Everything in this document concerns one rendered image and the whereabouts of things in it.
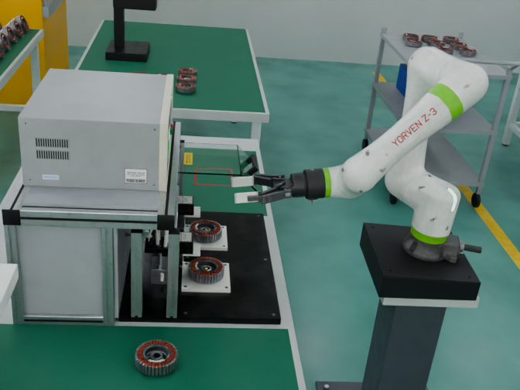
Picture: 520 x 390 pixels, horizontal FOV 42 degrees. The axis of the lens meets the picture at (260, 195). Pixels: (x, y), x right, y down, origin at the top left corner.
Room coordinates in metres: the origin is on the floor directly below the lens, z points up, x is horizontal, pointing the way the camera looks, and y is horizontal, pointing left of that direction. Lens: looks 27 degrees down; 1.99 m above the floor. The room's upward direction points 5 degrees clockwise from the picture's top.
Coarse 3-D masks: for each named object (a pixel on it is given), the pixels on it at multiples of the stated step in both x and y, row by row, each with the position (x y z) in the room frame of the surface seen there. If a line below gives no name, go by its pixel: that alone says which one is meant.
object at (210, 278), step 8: (192, 264) 1.78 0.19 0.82; (200, 264) 1.81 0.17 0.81; (208, 264) 1.81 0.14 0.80; (216, 264) 1.80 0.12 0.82; (192, 272) 1.74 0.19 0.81; (200, 272) 1.74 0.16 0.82; (208, 272) 1.74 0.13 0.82; (216, 272) 1.75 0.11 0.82; (200, 280) 1.73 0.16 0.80; (208, 280) 1.73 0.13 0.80; (216, 280) 1.74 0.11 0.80
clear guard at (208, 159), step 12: (180, 144) 2.14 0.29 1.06; (192, 144) 2.15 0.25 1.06; (204, 144) 2.16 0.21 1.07; (216, 144) 2.17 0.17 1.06; (180, 156) 2.04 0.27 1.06; (204, 156) 2.06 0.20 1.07; (216, 156) 2.07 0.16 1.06; (228, 156) 2.08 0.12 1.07; (240, 156) 2.10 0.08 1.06; (180, 168) 1.95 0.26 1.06; (192, 168) 1.96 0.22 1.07; (204, 168) 1.97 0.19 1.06; (216, 168) 1.98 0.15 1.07; (228, 168) 1.99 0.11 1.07; (240, 168) 2.00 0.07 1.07
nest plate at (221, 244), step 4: (188, 224) 2.09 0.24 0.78; (184, 228) 2.06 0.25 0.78; (188, 228) 2.06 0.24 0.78; (224, 228) 2.09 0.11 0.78; (224, 232) 2.06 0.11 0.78; (224, 236) 2.03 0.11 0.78; (220, 240) 2.00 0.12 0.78; (224, 240) 2.01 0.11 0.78; (200, 244) 1.97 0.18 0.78; (204, 244) 1.97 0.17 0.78; (208, 244) 1.97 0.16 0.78; (212, 244) 1.97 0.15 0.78; (216, 244) 1.98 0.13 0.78; (220, 244) 1.98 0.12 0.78; (224, 244) 1.98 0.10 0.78; (200, 248) 1.95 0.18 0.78; (204, 248) 1.95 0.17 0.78; (208, 248) 1.95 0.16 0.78; (212, 248) 1.95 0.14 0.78; (216, 248) 1.95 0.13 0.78; (220, 248) 1.95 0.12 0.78; (224, 248) 1.96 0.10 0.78
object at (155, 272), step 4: (152, 256) 1.80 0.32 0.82; (156, 256) 1.80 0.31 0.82; (152, 260) 1.78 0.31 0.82; (156, 260) 1.78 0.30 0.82; (164, 260) 1.78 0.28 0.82; (152, 264) 1.75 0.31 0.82; (156, 264) 1.76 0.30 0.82; (164, 264) 1.76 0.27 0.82; (152, 268) 1.73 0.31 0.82; (156, 268) 1.73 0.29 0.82; (160, 268) 1.74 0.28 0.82; (164, 268) 1.74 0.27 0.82; (152, 272) 1.73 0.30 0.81; (156, 272) 1.73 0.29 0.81; (160, 272) 1.73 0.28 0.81; (164, 272) 1.73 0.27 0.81; (152, 276) 1.73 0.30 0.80; (156, 276) 1.73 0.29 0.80; (164, 276) 1.73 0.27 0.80; (152, 280) 1.73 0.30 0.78; (156, 280) 1.73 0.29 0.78; (164, 280) 1.73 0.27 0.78
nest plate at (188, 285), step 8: (184, 264) 1.83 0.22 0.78; (224, 264) 1.86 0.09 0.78; (184, 272) 1.79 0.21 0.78; (224, 272) 1.81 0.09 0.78; (184, 280) 1.74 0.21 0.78; (192, 280) 1.75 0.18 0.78; (224, 280) 1.76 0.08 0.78; (184, 288) 1.70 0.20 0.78; (192, 288) 1.71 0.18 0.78; (200, 288) 1.71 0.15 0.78; (208, 288) 1.71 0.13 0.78; (216, 288) 1.72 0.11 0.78; (224, 288) 1.72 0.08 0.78
